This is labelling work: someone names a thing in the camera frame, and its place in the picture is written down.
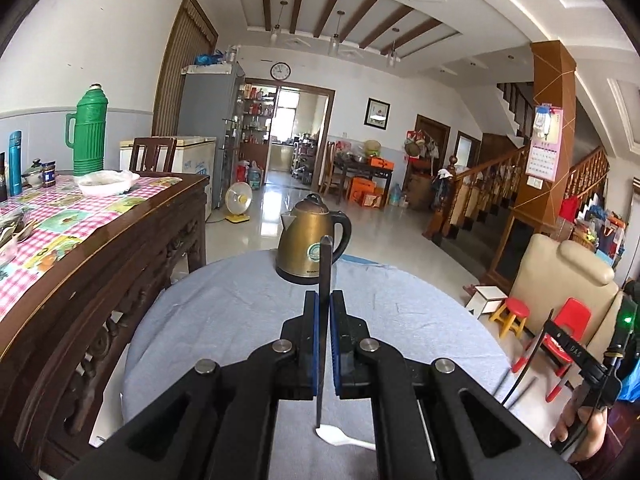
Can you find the carved wooden table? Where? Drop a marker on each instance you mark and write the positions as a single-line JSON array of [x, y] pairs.
[[125, 270]]

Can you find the wooden staircase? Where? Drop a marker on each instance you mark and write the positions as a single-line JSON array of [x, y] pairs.
[[480, 210]]

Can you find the beige armchair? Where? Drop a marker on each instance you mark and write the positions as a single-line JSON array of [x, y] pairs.
[[555, 280]]

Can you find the wooden pillar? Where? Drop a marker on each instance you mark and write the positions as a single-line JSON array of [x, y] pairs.
[[552, 75]]

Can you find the pendant lamp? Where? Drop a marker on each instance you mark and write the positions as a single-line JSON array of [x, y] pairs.
[[392, 55], [275, 32], [335, 42]]

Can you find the small lidded pot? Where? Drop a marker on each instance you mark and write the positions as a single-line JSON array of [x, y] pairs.
[[33, 175]]

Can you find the small dark jar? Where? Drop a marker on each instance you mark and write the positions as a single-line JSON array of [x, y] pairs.
[[48, 175]]

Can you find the white bowl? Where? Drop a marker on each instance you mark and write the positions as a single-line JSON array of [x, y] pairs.
[[107, 183]]

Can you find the white chest freezer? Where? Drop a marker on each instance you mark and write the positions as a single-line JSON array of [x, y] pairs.
[[197, 160]]

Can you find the white small stool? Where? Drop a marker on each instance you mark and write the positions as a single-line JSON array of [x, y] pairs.
[[487, 300]]

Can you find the yellow electric heater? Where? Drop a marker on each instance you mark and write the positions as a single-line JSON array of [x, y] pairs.
[[238, 197]]

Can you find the orange flat box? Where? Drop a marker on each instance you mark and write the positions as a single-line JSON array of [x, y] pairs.
[[380, 162]]

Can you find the pink checkered tablecloth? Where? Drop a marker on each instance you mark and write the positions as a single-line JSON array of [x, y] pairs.
[[75, 215]]

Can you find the pile of colourful bags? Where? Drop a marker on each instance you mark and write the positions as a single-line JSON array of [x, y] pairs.
[[595, 230]]

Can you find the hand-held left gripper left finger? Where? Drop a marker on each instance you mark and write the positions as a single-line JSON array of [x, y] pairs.
[[312, 345]]

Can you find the wooden dining chair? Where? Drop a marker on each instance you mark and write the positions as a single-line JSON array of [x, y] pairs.
[[327, 170]]

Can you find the orange cardboard boxes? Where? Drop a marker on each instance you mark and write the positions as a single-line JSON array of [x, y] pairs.
[[365, 192]]

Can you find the person's right hand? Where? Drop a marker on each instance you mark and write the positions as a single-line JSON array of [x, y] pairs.
[[590, 435]]

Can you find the red and yellow stool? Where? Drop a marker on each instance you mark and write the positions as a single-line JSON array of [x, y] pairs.
[[512, 310]]

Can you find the red plastic chair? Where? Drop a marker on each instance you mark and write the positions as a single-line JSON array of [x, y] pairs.
[[572, 317]]

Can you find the white plastic spoon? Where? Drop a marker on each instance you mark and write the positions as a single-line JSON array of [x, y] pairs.
[[332, 434]]

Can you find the dark glass bottle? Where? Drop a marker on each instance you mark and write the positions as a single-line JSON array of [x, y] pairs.
[[3, 177]]

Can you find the grey refrigerator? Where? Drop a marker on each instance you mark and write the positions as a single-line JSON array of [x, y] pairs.
[[205, 105]]

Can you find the blue-grey table cloth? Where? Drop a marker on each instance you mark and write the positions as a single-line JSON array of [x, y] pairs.
[[225, 310]]

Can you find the blue bottle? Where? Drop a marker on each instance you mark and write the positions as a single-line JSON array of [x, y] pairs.
[[15, 165]]

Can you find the pink wall calendar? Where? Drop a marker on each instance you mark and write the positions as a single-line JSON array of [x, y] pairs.
[[545, 155]]

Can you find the framed wall picture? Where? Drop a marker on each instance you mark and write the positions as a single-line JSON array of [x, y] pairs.
[[377, 113]]

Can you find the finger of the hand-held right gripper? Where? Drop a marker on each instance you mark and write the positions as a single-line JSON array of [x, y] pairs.
[[575, 347]]

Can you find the green thermos jug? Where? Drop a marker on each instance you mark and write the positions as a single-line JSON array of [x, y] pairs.
[[90, 135]]

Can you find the blue water jug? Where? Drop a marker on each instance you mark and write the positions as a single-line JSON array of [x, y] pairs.
[[394, 196], [254, 177]]

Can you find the round wall clock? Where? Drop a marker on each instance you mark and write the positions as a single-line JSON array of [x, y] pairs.
[[280, 71]]

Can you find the dark dining table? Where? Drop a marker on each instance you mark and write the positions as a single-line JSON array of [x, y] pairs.
[[360, 167]]

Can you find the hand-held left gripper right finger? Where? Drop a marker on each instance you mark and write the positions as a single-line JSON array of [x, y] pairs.
[[336, 345]]

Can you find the dark wooden chair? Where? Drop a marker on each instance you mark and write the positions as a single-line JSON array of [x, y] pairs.
[[152, 155]]

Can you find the golden electric kettle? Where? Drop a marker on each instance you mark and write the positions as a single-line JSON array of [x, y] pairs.
[[305, 240]]

